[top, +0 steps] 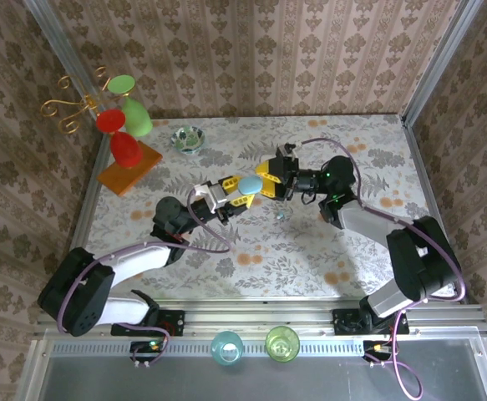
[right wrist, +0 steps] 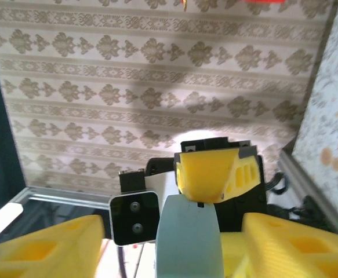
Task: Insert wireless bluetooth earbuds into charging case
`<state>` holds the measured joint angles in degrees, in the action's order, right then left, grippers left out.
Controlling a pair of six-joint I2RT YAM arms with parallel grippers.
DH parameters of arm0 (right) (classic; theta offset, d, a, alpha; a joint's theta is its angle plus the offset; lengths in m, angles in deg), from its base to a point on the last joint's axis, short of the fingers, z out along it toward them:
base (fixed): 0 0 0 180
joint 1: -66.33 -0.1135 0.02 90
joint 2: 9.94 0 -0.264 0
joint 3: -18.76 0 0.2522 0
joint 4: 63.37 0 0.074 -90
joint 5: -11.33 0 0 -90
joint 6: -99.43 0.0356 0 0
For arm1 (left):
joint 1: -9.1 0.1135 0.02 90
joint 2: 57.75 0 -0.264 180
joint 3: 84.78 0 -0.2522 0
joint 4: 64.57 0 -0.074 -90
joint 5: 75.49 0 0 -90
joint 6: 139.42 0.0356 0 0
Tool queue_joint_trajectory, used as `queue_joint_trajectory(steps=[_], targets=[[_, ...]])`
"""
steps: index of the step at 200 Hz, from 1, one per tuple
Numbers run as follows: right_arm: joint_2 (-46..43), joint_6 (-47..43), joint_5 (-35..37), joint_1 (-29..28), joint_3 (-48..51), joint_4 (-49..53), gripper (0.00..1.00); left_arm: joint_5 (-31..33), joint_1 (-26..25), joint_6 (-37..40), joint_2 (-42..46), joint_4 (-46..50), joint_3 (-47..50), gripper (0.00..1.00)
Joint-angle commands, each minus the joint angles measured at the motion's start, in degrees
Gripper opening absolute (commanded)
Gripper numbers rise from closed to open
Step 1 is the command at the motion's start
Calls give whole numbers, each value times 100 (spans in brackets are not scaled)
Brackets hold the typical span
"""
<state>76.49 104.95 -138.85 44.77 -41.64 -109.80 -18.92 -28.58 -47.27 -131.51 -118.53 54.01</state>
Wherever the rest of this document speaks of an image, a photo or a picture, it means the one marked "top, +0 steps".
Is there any light blue earbud charging case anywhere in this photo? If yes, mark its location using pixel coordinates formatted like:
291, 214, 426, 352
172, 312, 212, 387
237, 175, 264, 196

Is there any small leaf pattern bowl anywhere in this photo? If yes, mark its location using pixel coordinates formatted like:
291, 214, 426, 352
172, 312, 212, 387
170, 125, 207, 156

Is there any floral patterned table cover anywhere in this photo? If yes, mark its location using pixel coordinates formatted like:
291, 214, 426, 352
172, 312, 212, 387
74, 114, 457, 301

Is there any red plastic wine glass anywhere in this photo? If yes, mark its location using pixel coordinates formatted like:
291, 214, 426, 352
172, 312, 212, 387
95, 108, 145, 170

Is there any green plastic wine glass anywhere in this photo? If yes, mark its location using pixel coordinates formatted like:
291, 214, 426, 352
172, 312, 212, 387
107, 74, 155, 138

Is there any small black controller board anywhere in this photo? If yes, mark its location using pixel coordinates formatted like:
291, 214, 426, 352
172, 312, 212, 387
362, 338, 397, 364
129, 338, 172, 365

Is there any teal glass cup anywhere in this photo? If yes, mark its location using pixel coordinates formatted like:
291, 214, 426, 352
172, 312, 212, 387
210, 330, 245, 368

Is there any green glass cup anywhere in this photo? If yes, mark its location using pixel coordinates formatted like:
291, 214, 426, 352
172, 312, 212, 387
265, 325, 302, 363

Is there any grey metal sheet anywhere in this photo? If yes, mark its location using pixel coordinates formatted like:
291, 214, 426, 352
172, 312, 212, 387
15, 336, 487, 401

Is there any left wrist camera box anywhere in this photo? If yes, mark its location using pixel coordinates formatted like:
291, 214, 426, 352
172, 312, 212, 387
192, 181, 226, 211

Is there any gold wire stand wooden base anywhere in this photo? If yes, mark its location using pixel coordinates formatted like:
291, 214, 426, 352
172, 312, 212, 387
40, 65, 164, 197

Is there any aluminium table side rail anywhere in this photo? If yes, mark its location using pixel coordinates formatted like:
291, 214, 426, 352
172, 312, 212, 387
69, 132, 111, 254
401, 119, 469, 304

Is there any aluminium mounting rail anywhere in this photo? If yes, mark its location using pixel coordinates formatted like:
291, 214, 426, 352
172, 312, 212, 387
111, 308, 411, 338

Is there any aluminium frame post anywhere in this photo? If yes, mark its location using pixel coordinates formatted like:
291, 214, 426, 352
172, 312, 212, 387
22, 0, 104, 143
401, 0, 485, 123

